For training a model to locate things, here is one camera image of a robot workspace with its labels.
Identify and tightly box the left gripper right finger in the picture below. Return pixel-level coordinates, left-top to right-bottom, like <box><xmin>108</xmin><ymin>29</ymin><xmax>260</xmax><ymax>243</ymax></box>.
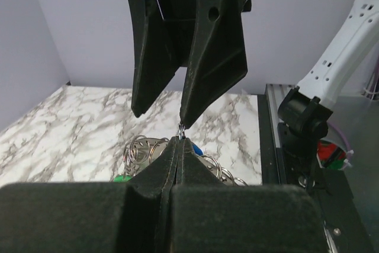
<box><xmin>171</xmin><ymin>139</ymin><xmax>328</xmax><ymax>252</ymax></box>

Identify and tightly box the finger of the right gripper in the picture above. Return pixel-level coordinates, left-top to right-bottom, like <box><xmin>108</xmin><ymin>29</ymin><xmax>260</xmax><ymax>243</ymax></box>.
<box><xmin>128</xmin><ymin>0</ymin><xmax>181</xmax><ymax>117</ymax></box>
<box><xmin>179</xmin><ymin>0</ymin><xmax>248</xmax><ymax>129</ymax></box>

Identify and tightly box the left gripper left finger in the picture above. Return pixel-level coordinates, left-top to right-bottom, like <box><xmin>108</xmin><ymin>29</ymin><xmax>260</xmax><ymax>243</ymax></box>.
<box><xmin>1</xmin><ymin>137</ymin><xmax>180</xmax><ymax>252</ymax></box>

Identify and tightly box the metal disc with keyrings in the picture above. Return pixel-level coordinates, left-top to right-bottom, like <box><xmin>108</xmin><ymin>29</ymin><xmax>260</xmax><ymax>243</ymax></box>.
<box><xmin>123</xmin><ymin>122</ymin><xmax>249</xmax><ymax>187</ymax></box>

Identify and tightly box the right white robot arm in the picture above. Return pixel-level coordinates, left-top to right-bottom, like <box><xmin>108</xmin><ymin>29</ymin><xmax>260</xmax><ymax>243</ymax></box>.
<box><xmin>128</xmin><ymin>0</ymin><xmax>378</xmax><ymax>139</ymax></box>

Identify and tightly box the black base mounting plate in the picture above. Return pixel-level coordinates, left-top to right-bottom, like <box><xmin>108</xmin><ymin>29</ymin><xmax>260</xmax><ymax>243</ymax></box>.
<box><xmin>258</xmin><ymin>89</ymin><xmax>374</xmax><ymax>252</ymax></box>

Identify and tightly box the aluminium rail frame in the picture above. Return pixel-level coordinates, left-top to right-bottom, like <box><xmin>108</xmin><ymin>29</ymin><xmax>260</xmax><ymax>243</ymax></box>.
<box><xmin>265</xmin><ymin>84</ymin><xmax>294</xmax><ymax>148</ymax></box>

